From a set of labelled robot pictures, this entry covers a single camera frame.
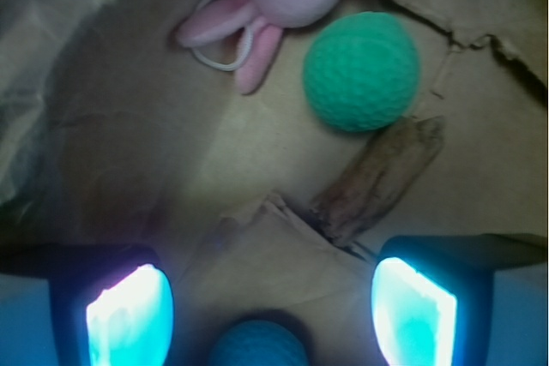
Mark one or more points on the gripper glowing white right finger pad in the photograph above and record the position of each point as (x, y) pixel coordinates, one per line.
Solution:
(462, 300)

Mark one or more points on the gripper glowing white left finger pad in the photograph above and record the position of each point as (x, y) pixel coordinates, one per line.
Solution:
(84, 305)

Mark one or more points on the blue foam ball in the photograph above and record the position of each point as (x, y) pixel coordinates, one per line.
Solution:
(258, 342)

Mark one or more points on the green foam ball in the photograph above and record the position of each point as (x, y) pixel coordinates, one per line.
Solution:
(362, 72)

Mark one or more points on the brown wood bark piece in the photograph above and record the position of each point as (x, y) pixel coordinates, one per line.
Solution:
(377, 178)

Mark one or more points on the brown paper bag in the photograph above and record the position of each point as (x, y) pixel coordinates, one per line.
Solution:
(112, 132)

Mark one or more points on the pink plush bunny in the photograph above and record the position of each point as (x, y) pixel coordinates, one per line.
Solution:
(262, 23)

